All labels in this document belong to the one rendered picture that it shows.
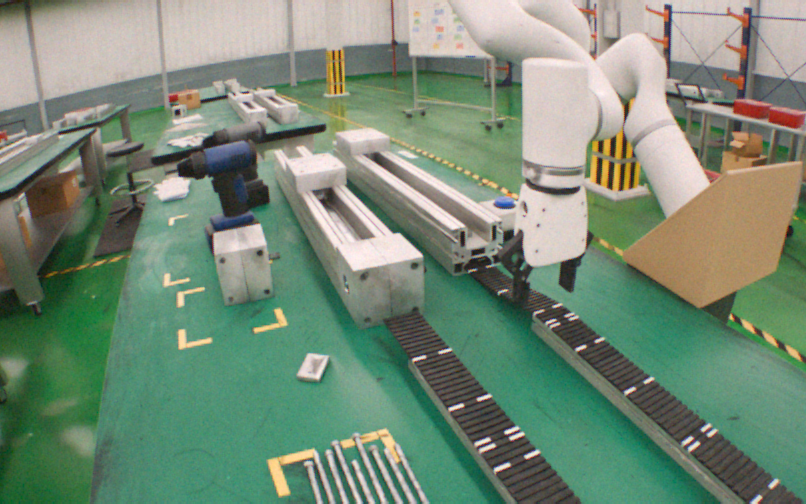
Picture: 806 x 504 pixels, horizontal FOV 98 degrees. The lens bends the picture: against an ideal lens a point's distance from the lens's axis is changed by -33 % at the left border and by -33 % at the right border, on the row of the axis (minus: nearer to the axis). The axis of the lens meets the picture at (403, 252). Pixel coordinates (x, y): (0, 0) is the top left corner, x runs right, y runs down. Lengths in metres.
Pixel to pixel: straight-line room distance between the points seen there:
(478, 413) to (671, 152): 0.66
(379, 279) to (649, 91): 0.67
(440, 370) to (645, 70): 0.73
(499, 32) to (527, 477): 0.53
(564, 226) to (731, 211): 0.32
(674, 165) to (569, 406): 0.55
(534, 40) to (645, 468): 0.55
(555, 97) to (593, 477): 0.42
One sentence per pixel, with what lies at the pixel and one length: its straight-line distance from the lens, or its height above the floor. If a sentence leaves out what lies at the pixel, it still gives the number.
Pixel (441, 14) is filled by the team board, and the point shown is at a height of 1.58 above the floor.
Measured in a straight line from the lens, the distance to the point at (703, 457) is 0.53.
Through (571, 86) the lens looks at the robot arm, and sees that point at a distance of 0.57.
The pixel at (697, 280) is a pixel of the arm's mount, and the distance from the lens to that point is 0.84.
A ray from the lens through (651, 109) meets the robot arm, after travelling 1.02.
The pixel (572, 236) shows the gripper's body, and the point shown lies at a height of 0.93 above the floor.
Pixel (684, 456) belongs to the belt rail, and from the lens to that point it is 0.56.
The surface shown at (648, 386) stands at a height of 0.81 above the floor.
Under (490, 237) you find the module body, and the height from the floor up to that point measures 0.84.
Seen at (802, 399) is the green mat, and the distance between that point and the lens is 0.74.
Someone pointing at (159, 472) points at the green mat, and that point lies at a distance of 0.56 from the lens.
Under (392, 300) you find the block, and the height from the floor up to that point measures 0.82.
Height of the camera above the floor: 1.17
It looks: 25 degrees down
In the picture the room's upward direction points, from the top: 2 degrees counter-clockwise
